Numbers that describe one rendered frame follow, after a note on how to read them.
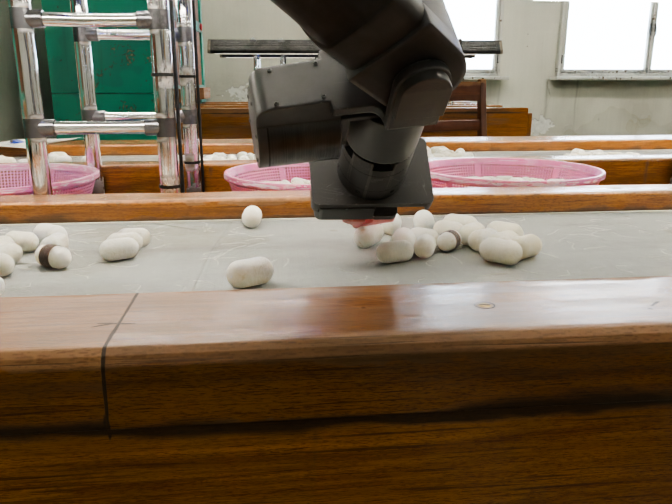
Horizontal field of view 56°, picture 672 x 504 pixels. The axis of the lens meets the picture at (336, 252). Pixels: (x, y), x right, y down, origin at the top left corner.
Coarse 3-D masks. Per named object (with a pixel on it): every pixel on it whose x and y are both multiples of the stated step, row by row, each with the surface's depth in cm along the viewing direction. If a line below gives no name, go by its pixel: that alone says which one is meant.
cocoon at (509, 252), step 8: (488, 240) 55; (496, 240) 54; (504, 240) 54; (512, 240) 54; (480, 248) 55; (488, 248) 54; (496, 248) 54; (504, 248) 54; (512, 248) 53; (520, 248) 54; (488, 256) 55; (496, 256) 54; (504, 256) 54; (512, 256) 53; (520, 256) 54; (512, 264) 54
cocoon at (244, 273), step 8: (232, 264) 48; (240, 264) 47; (248, 264) 48; (256, 264) 48; (264, 264) 48; (232, 272) 47; (240, 272) 47; (248, 272) 47; (256, 272) 48; (264, 272) 48; (272, 272) 49; (232, 280) 47; (240, 280) 47; (248, 280) 47; (256, 280) 48; (264, 280) 49
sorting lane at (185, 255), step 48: (96, 240) 63; (192, 240) 63; (240, 240) 63; (288, 240) 63; (336, 240) 63; (384, 240) 63; (576, 240) 63; (624, 240) 63; (48, 288) 48; (96, 288) 48; (144, 288) 48; (192, 288) 48; (240, 288) 48
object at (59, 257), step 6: (42, 246) 53; (60, 246) 53; (36, 252) 53; (54, 252) 52; (60, 252) 53; (66, 252) 53; (36, 258) 53; (48, 258) 53; (54, 258) 52; (60, 258) 53; (66, 258) 53; (54, 264) 53; (60, 264) 53; (66, 264) 53
